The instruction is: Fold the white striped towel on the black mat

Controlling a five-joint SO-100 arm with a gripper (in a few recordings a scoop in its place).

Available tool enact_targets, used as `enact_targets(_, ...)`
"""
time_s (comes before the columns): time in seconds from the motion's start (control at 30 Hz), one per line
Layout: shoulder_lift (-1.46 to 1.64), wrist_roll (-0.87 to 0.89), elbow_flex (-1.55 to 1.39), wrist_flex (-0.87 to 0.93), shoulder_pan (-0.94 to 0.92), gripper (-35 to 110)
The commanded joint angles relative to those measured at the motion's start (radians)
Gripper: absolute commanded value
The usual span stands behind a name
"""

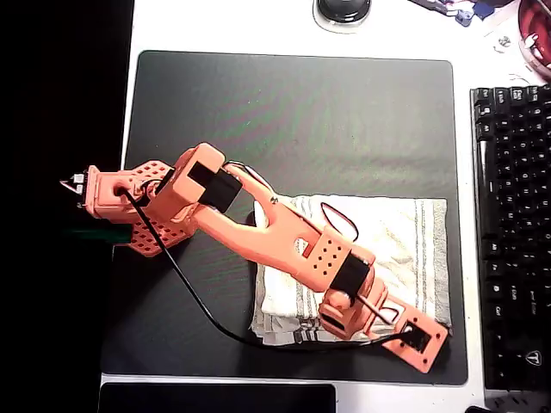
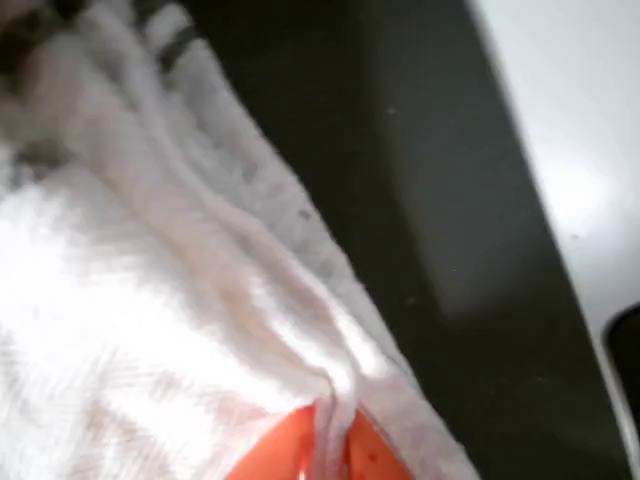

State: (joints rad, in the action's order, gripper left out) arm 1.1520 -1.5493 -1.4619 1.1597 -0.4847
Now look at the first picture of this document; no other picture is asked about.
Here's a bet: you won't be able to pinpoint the green table clamp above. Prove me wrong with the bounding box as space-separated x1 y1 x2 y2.
62 226 133 245

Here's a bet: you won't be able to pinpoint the orange perforated arm base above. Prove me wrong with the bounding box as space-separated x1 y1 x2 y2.
84 159 193 258

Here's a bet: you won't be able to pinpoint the white striped towel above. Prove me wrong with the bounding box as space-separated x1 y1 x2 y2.
249 194 453 346

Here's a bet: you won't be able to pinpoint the red bowl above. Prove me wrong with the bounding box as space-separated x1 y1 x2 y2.
516 0 551 81

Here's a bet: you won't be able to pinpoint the black tablet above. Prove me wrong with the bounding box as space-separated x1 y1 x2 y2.
97 381 337 413

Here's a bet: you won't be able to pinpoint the round black stand base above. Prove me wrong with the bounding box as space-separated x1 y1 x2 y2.
312 0 372 34

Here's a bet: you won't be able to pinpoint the thin red servo wire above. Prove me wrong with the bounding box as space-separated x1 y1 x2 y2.
319 200 361 243

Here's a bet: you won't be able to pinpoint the black camera cable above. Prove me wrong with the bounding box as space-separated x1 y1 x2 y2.
120 188 415 350

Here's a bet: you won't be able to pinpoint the black keyboard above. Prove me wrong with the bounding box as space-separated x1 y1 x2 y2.
469 84 551 392

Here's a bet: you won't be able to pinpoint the black desk mat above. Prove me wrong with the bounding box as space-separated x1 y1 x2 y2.
99 50 469 386

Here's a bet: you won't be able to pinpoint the blue plastic parts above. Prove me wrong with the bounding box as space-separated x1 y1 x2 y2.
408 0 496 28

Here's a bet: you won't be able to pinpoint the controller board with connectors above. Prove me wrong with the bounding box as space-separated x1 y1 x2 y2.
59 171 90 209

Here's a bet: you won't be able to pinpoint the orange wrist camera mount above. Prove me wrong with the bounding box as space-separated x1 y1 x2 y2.
373 296 451 373

